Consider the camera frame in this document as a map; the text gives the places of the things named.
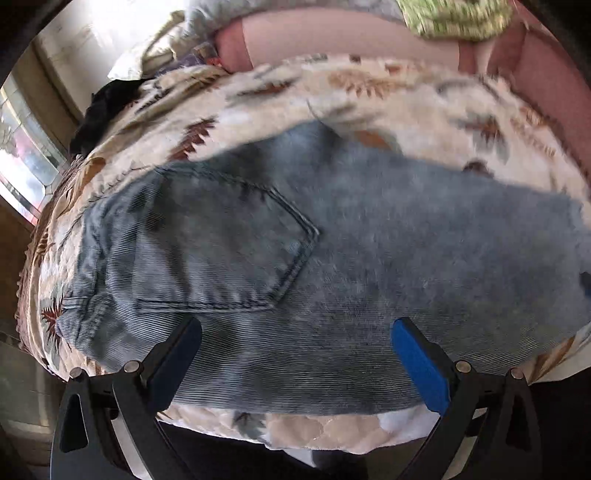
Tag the white crumpled cloth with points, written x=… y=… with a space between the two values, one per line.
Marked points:
x=152 y=50

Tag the light blue denim pants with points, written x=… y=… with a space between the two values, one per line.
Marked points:
x=323 y=277

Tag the black cloth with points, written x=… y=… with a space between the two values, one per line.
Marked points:
x=106 y=110

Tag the green patterned cloth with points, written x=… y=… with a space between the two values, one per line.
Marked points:
x=457 y=16

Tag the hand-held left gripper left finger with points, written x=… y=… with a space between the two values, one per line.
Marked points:
x=178 y=369

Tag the leaf printed quilt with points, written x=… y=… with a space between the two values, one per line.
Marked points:
x=392 y=101

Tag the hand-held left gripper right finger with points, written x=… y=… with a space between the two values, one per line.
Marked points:
x=420 y=364

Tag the window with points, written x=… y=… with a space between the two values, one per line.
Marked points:
x=27 y=152

